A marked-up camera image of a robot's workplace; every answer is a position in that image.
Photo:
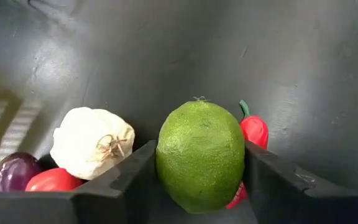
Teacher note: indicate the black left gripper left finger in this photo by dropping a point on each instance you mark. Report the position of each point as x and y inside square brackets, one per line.
[113, 199]

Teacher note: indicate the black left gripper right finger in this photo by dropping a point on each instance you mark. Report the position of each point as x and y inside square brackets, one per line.
[284, 199]

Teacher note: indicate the small red tomato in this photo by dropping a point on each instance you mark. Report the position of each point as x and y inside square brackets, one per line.
[51, 182]

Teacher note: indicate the white garlic bulb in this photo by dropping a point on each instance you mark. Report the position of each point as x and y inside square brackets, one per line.
[85, 140]

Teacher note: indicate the small red carrot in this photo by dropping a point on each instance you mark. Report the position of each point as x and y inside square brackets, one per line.
[255, 130]

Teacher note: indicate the green lime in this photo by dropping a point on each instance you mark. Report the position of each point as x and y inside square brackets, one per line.
[197, 155]

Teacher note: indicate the dark purple round vegetable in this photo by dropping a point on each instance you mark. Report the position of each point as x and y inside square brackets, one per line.
[14, 172]

